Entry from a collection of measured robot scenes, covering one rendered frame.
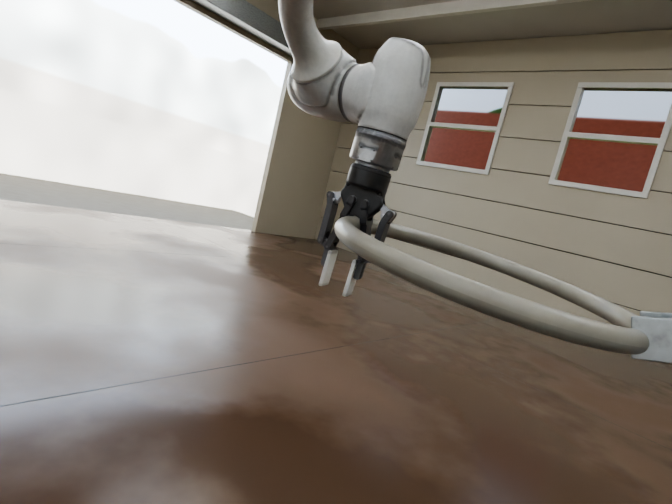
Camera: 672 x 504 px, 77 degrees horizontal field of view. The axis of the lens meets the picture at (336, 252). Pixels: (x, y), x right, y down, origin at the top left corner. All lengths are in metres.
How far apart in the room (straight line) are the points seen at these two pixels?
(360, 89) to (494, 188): 6.42
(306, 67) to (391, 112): 0.18
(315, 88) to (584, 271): 6.07
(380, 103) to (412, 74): 0.07
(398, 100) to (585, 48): 6.74
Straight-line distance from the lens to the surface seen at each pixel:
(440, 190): 7.49
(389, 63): 0.74
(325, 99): 0.80
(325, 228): 0.78
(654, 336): 0.61
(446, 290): 0.48
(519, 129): 7.23
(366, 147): 0.73
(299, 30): 0.77
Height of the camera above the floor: 0.98
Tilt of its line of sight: 7 degrees down
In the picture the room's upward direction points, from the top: 14 degrees clockwise
